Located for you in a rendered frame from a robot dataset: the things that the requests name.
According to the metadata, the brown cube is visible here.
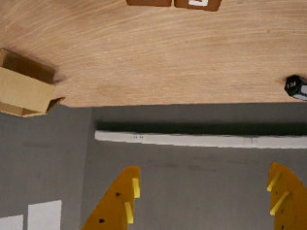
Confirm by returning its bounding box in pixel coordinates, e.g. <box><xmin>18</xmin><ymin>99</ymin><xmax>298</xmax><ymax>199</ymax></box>
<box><xmin>126</xmin><ymin>0</ymin><xmax>172</xmax><ymax>7</ymax></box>
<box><xmin>174</xmin><ymin>0</ymin><xmax>222</xmax><ymax>12</ymax></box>

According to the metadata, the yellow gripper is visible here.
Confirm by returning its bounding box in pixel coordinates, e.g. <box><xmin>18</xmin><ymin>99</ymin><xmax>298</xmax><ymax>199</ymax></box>
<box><xmin>81</xmin><ymin>162</ymin><xmax>307</xmax><ymax>230</ymax></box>

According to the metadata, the cardboard box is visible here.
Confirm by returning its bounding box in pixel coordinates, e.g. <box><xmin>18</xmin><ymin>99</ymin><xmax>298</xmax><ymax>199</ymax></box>
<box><xmin>0</xmin><ymin>49</ymin><xmax>65</xmax><ymax>117</ymax></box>

